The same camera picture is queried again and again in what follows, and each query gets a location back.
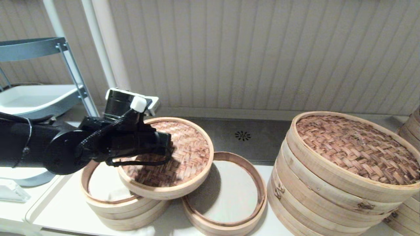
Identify white cloth steamer liner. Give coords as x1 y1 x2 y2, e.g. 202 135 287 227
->
190 160 260 224
88 162 138 203

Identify steel drain plate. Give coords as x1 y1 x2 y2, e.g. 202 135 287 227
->
182 117 292 163

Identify grey metal rack frame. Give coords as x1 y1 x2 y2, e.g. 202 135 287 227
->
0 37 99 117

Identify small woven bamboo lid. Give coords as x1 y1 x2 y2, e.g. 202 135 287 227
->
117 117 214 200

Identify clear acrylic sign holder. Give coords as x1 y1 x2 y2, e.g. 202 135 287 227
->
0 179 32 203

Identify white vertical pole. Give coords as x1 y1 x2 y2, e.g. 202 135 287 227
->
82 0 118 89
43 0 68 39

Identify large bamboo steamer stack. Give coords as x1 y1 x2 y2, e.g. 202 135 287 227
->
267 138 406 236

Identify small bamboo steamer basket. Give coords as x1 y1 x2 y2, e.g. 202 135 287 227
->
80 160 172 231
181 151 268 236

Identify black wrist camera white caps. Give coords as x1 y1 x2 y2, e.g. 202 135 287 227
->
104 88 160 122

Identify large woven bamboo steamer lid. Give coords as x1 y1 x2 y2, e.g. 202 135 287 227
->
285 111 420 204

